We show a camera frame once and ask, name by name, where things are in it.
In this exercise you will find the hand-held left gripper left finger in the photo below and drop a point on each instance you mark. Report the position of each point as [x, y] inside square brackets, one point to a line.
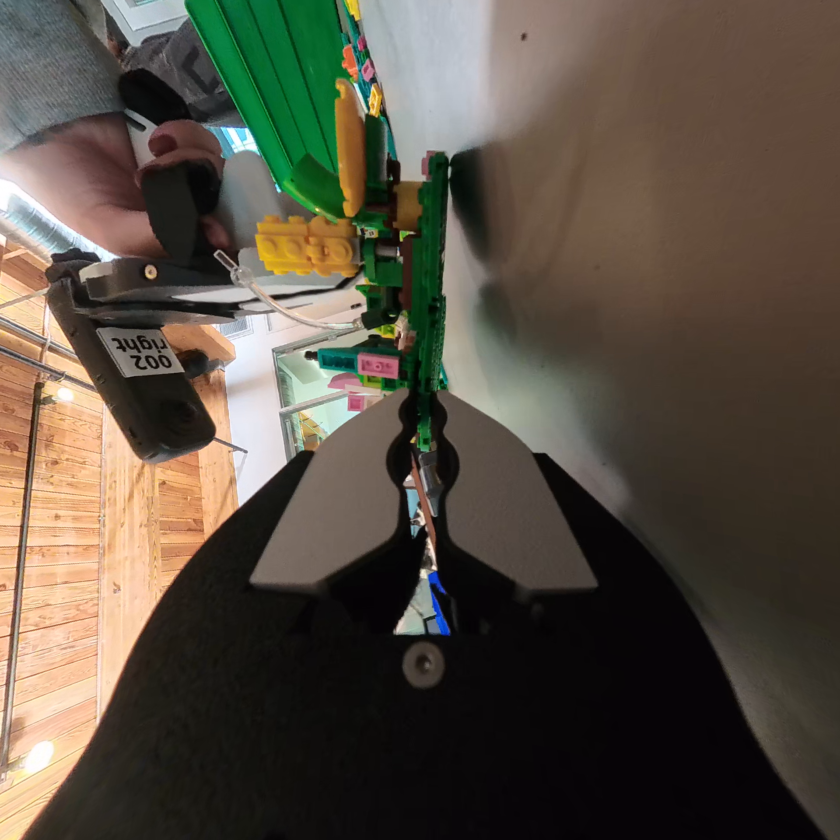
[328, 512]

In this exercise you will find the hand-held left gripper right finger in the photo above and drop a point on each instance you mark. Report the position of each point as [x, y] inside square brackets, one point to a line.
[512, 512]

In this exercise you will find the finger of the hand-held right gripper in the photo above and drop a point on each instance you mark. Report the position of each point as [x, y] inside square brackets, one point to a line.
[246, 190]
[295, 283]

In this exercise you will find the yellow lego brick assembly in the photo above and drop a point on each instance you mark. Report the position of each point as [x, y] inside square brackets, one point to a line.
[295, 246]

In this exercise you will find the green baseplate lego model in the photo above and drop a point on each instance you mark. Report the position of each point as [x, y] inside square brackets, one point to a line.
[430, 295]

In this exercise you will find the person's right forearm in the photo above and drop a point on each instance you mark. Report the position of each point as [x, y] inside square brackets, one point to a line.
[46, 65]

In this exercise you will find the pile of loose lego bricks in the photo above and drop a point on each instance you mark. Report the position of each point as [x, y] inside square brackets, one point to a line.
[364, 59]

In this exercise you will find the person's right hand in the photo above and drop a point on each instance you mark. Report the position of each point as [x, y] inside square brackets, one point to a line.
[79, 177]

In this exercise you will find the ceiling light bulb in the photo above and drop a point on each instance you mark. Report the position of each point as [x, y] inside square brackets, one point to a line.
[64, 394]

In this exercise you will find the glass door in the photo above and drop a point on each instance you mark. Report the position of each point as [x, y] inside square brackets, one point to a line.
[295, 394]

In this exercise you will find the green plastic bin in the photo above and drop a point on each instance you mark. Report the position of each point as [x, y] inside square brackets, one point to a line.
[282, 85]

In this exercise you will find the silver ceiling duct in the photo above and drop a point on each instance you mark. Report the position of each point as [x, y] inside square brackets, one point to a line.
[26, 223]

